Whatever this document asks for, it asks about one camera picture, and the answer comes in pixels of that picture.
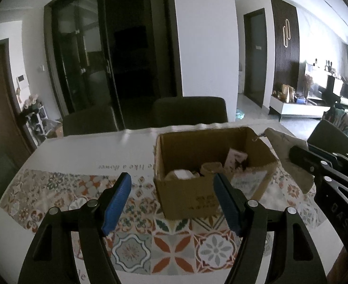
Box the beige knitted cloth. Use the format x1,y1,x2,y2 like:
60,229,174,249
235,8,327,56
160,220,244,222
264,128,314,194

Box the pink towel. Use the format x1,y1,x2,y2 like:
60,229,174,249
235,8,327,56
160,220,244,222
200,162,224,176

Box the pink Kuromi tissue pack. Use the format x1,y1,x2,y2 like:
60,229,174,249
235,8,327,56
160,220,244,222
223,148,248,173

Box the white cloth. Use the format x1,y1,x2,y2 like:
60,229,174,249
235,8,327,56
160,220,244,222
164,169,200,181

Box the dark chair right side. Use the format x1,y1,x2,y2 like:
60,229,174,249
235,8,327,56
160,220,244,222
307,120,348,155

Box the white tv cabinet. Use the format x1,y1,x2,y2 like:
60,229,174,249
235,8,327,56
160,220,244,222
269,96,330,120

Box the brown cardboard box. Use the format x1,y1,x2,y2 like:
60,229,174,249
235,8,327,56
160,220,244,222
153,127,279,220

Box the patterned tile table runner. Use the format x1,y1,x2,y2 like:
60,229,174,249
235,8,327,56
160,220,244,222
0,159,326,276

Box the brown entrance door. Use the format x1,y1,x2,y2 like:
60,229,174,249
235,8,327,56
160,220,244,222
0,38,37,184

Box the dark chair behind table centre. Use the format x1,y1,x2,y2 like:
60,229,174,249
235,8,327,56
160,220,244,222
152,96,228,128

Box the dark chair behind table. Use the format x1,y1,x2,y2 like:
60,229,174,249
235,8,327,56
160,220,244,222
62,105,119,137
152,96,228,128

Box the dark interior door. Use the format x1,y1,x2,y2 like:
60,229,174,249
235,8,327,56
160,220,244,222
243,8,267,107

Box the shoe rack with plush toys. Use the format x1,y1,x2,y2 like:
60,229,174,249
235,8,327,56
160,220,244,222
21,94,48,146

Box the dark chair behind table left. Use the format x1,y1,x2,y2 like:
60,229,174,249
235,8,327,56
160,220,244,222
62,105,119,137

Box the dark glass double door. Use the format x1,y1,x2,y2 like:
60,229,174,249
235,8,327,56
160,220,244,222
44,0,182,128

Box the gold wall ornament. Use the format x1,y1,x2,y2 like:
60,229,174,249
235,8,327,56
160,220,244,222
282,19,291,48

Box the wall intercom panel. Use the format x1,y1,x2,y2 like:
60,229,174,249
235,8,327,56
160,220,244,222
16,74,29,96

